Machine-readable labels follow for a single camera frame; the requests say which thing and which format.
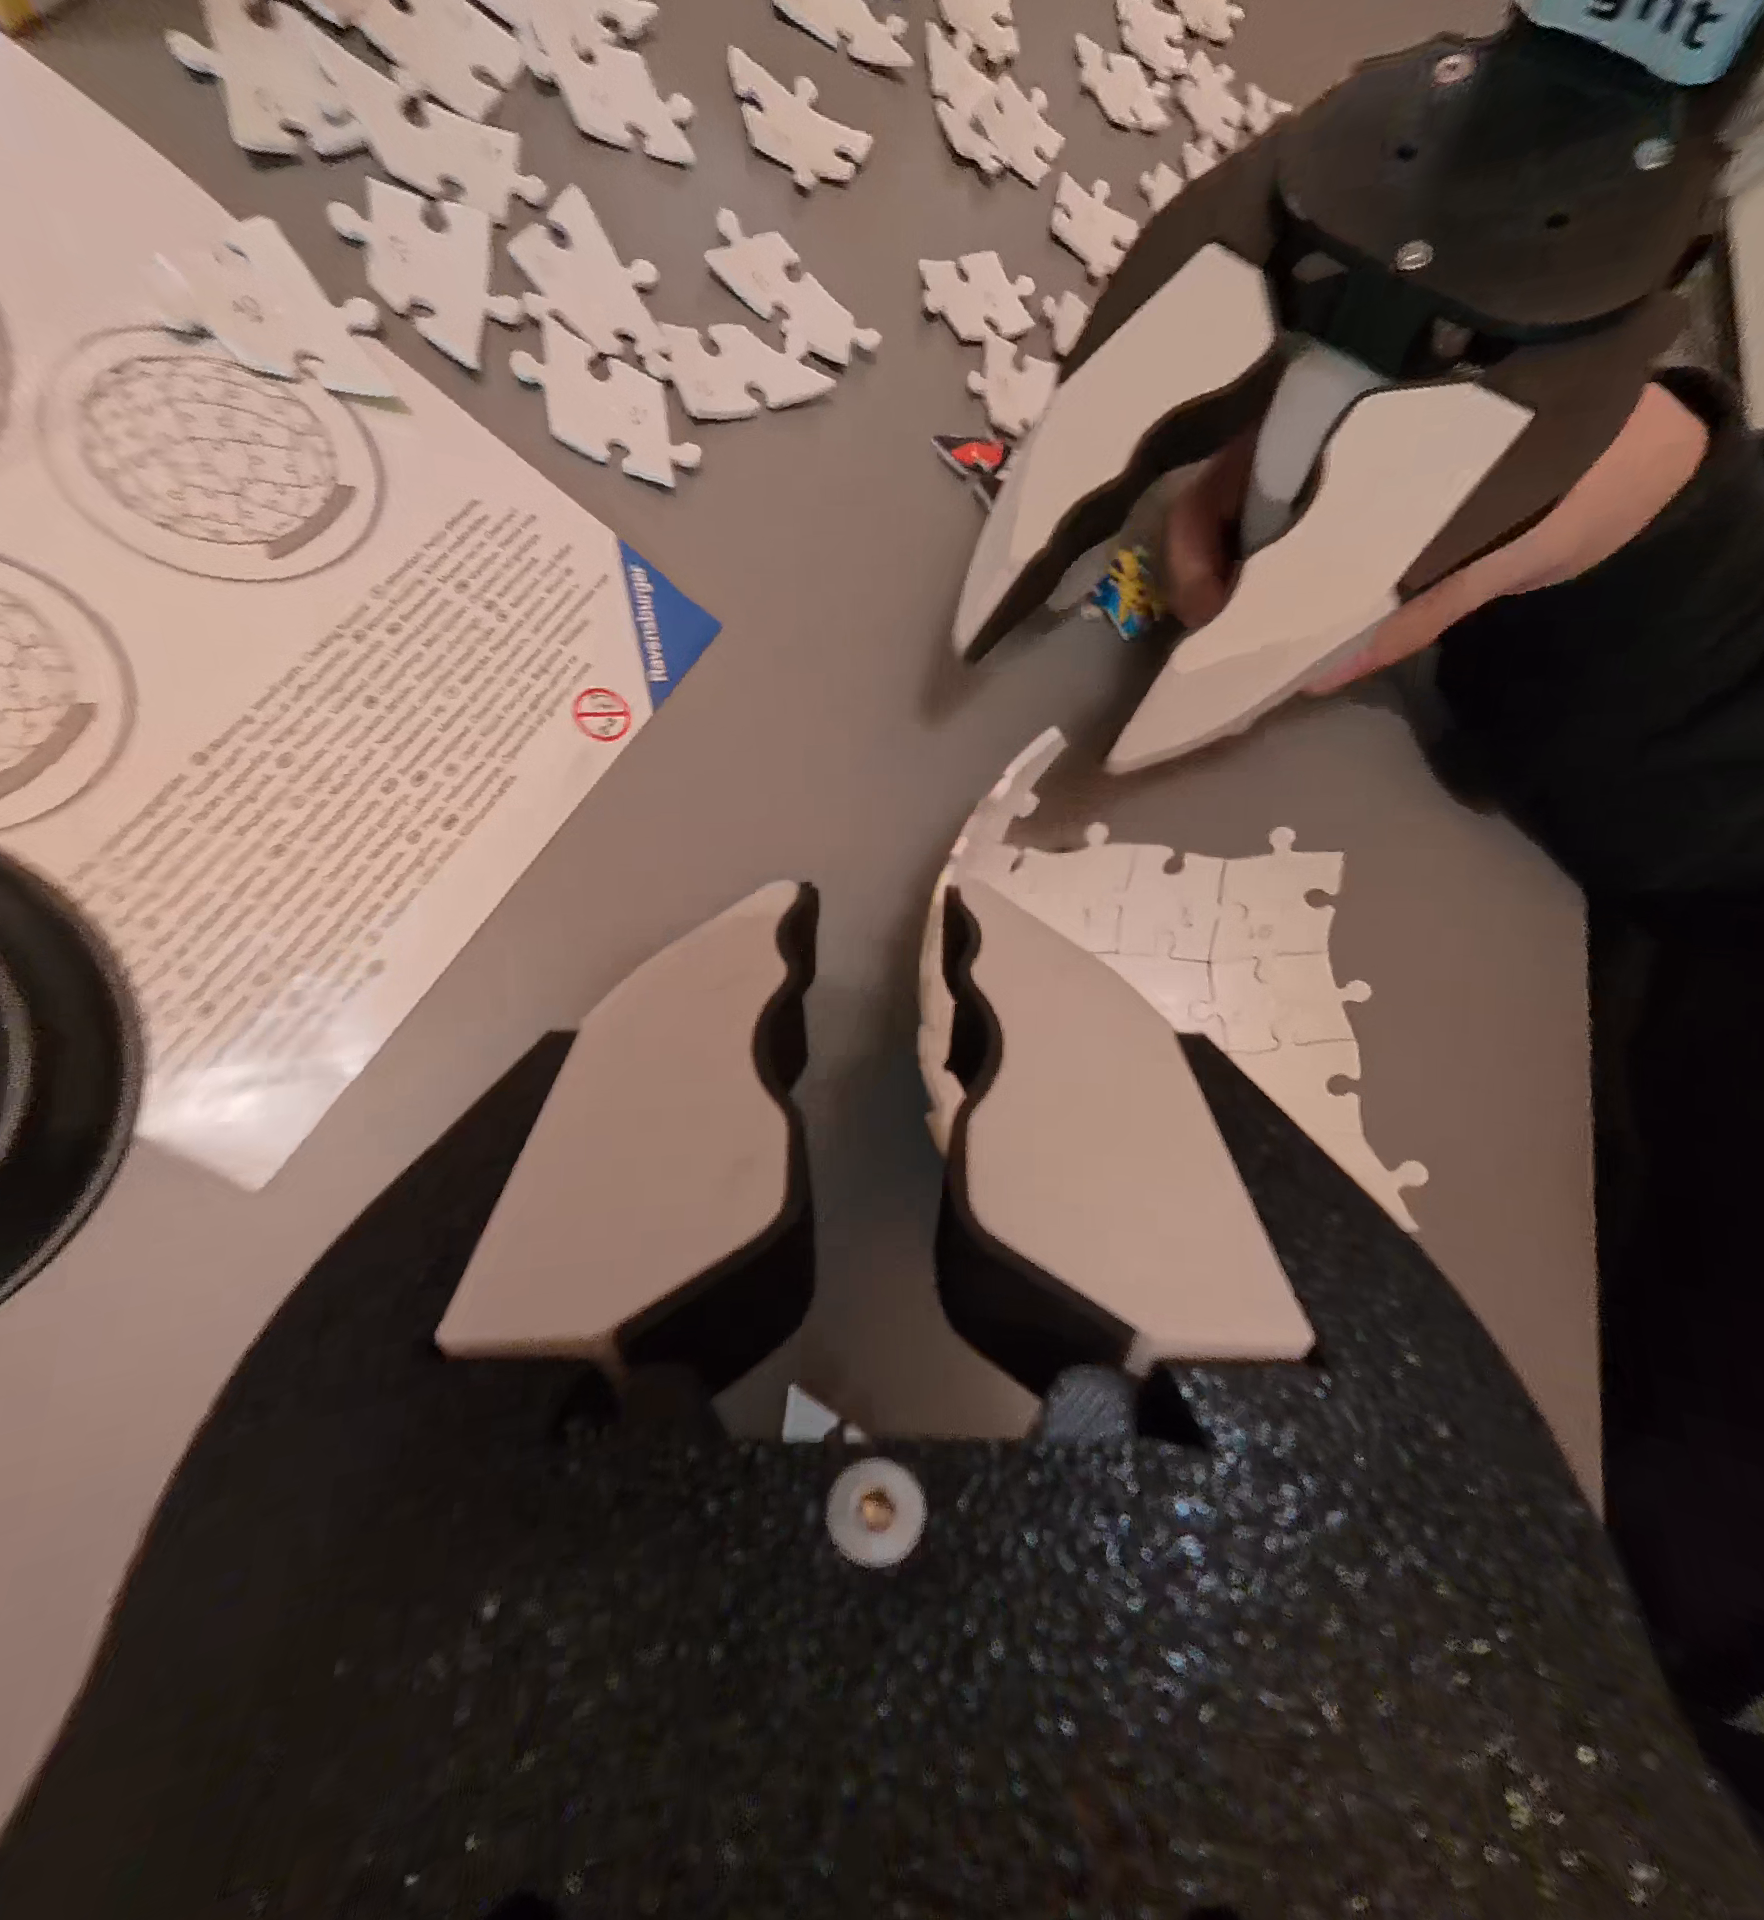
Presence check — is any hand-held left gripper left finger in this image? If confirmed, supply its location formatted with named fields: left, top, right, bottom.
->
left=436, top=880, right=820, bottom=1405

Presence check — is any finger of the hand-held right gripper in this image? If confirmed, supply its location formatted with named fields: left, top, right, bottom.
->
left=955, top=245, right=1284, bottom=667
left=1105, top=389, right=1539, bottom=776

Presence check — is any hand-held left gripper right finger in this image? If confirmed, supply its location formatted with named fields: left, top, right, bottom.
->
left=940, top=882, right=1319, bottom=1411

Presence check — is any partly built white puzzle ball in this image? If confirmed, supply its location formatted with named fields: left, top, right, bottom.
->
left=920, top=724, right=1431, bottom=1233

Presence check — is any printed puzzle instruction leaflet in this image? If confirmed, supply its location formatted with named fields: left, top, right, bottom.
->
left=0, top=0, right=725, bottom=1194

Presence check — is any black dome puzzle stand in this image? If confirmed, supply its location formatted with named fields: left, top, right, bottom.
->
left=0, top=824, right=146, bottom=1351

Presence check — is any pile of white puzzle pieces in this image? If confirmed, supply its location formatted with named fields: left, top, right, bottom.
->
left=162, top=0, right=1297, bottom=489

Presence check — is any person's right hand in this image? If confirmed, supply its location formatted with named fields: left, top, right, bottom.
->
left=1163, top=428, right=1663, bottom=701

